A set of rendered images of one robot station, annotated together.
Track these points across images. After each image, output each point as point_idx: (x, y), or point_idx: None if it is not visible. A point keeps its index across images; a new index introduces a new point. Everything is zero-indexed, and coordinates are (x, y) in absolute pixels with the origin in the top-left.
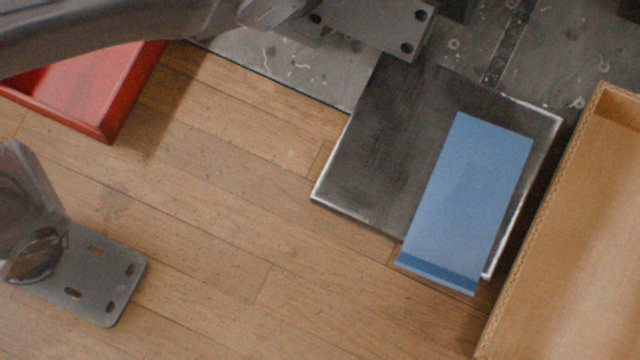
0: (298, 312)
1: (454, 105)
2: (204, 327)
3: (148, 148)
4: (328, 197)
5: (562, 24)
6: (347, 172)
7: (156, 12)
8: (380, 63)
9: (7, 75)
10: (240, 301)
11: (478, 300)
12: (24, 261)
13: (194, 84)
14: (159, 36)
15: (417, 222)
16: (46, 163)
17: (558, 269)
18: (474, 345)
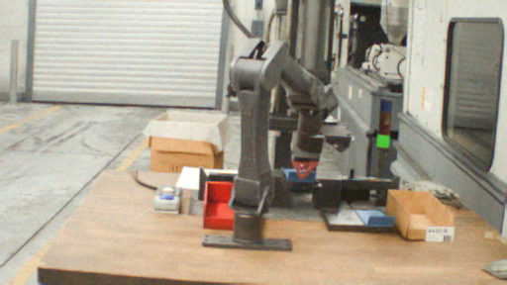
0: (348, 242)
1: (353, 211)
2: (321, 247)
3: (265, 231)
4: (335, 223)
5: (363, 208)
6: (335, 220)
7: (306, 75)
8: (323, 209)
9: (286, 71)
10: (327, 243)
11: (395, 235)
12: (265, 202)
13: (267, 223)
14: (305, 88)
15: (365, 221)
16: None
17: (410, 228)
18: (403, 238)
